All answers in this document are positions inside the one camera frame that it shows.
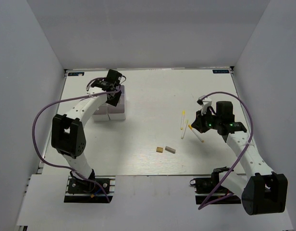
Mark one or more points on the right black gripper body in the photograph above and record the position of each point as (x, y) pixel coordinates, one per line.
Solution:
(213, 121)

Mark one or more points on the white yellow marker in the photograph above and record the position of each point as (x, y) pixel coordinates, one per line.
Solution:
(182, 120)
(184, 129)
(196, 133)

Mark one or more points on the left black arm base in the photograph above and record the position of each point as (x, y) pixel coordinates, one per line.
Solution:
(89, 193)

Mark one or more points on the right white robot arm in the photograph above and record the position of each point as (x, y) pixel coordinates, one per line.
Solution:
(262, 191)

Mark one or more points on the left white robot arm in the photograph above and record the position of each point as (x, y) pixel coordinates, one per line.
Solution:
(68, 136)

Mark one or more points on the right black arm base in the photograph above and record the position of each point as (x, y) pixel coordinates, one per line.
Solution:
(203, 186)

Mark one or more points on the white right compartment container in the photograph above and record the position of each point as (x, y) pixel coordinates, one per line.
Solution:
(119, 111)

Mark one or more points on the white compartment container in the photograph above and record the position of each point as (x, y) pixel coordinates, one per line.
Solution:
(101, 114)
(119, 111)

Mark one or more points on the white left compartment container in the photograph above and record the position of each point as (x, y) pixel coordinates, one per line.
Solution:
(101, 114)

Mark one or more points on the left blue table label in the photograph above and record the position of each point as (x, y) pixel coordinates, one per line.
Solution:
(73, 74)

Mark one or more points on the blue table label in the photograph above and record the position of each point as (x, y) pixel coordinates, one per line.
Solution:
(73, 74)
(220, 71)

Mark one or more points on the grey eraser block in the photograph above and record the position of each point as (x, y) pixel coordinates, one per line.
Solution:
(170, 149)

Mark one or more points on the tan eraser block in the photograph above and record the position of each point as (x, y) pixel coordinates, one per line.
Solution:
(159, 149)

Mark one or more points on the right blue table label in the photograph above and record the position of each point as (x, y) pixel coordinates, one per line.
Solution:
(220, 71)

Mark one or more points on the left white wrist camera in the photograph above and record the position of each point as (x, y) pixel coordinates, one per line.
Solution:
(89, 84)

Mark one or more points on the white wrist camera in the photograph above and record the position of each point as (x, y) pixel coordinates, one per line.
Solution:
(205, 102)
(89, 84)

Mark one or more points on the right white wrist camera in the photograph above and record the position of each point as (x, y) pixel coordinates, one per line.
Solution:
(205, 102)

